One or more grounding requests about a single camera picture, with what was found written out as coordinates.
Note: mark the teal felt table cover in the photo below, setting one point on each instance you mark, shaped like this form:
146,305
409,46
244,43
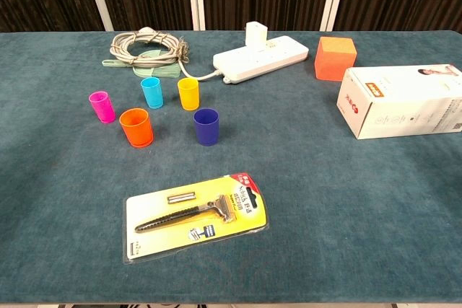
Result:
307,196

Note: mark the white cardboard product box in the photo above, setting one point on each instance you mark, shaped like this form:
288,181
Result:
404,106

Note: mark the orange cube block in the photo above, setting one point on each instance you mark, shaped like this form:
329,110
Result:
334,62

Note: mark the large orange plastic cup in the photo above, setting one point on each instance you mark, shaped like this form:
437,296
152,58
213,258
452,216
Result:
136,131

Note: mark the white plug adapter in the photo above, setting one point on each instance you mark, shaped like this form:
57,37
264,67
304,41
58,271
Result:
255,35

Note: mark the yellow razor blister pack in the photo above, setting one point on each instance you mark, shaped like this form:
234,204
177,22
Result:
202,230

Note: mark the mint green plastic brush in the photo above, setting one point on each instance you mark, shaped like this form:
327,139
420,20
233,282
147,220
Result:
159,71

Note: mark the white power strip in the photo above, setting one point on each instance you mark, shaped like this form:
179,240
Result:
260,59

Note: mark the yellow plastic cup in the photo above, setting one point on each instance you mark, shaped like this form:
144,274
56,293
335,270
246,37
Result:
188,97

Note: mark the pink plastic cup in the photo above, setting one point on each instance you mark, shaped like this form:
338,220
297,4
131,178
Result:
103,109

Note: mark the light blue plastic cup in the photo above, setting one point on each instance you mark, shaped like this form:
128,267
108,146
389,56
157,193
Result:
152,96

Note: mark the dark blue plastic cup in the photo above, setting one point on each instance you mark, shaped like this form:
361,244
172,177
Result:
206,129

